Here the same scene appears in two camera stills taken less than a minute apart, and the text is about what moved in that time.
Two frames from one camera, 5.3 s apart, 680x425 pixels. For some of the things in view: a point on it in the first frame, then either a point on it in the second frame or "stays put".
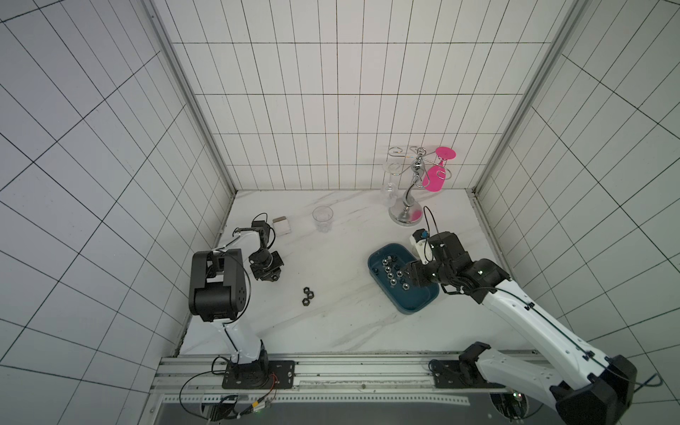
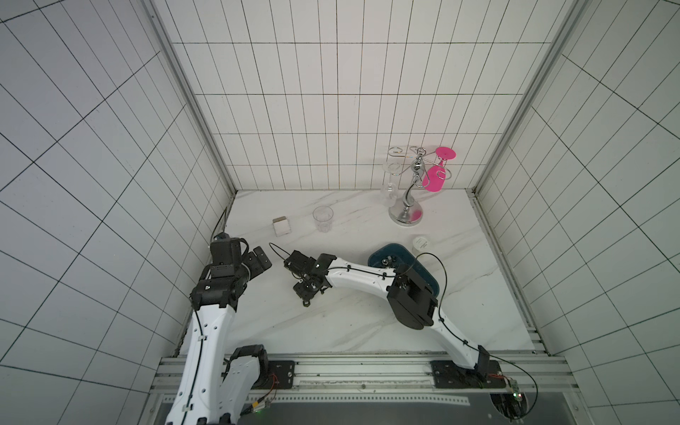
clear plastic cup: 322,216 stays put
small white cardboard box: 281,226 stays put
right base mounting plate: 448,374 stays put
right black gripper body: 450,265 → 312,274
